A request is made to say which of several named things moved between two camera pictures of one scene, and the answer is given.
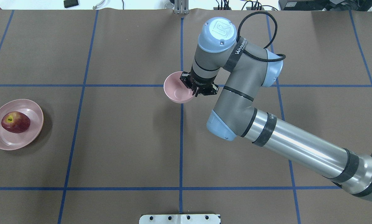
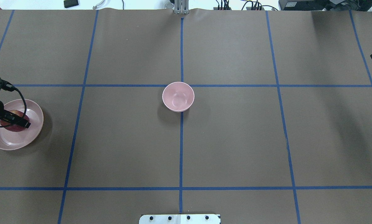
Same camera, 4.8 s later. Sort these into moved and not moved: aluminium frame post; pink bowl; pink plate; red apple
Moved: pink bowl
Not moved: aluminium frame post; pink plate; red apple
